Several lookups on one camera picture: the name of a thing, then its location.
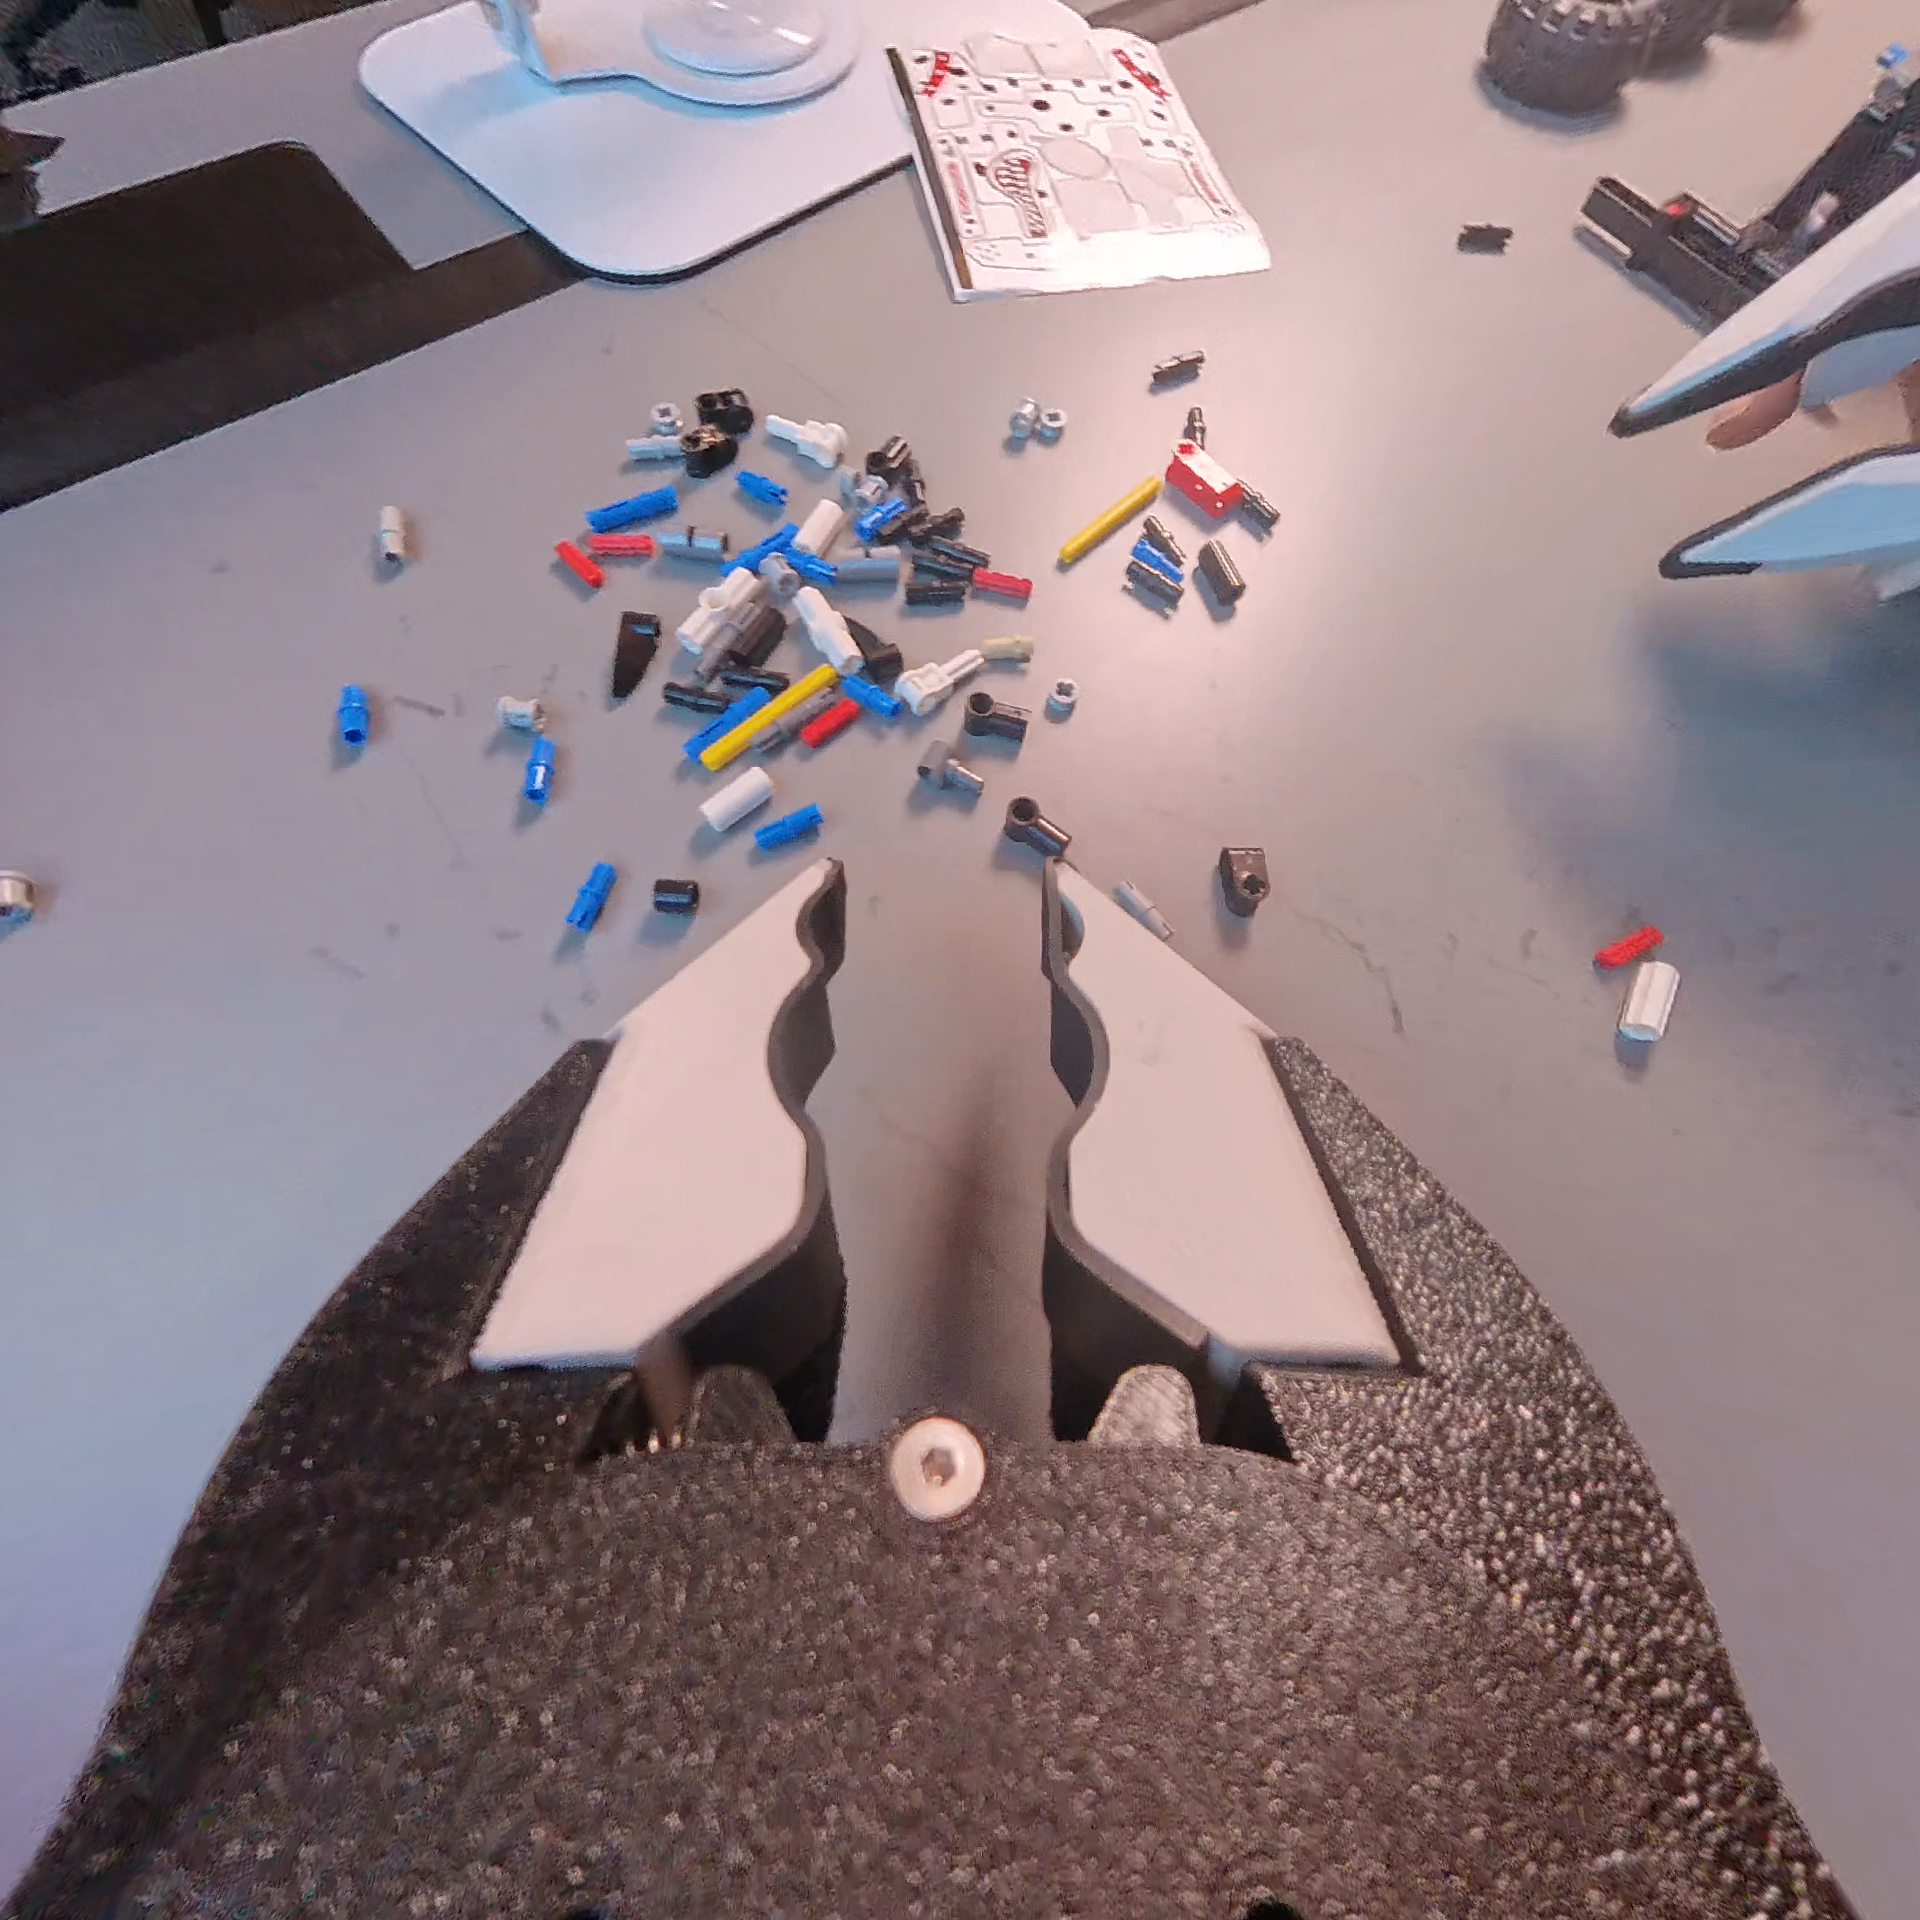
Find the sticker sheet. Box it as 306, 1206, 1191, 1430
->
890, 32, 1267, 303

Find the grey desk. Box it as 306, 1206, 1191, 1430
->
0, 0, 1920, 1920

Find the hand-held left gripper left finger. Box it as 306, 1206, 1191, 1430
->
470, 865, 849, 1384

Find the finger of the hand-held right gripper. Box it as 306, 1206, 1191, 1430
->
1659, 450, 1920, 597
1611, 256, 1920, 443

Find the white black toy truck model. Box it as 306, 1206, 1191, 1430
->
1583, 47, 1920, 331

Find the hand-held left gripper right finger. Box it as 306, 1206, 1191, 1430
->
1042, 865, 1405, 1384

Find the pile of small toy pieces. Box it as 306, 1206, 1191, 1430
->
554, 346, 1282, 857

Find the black desk pad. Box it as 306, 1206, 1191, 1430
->
0, 135, 577, 519

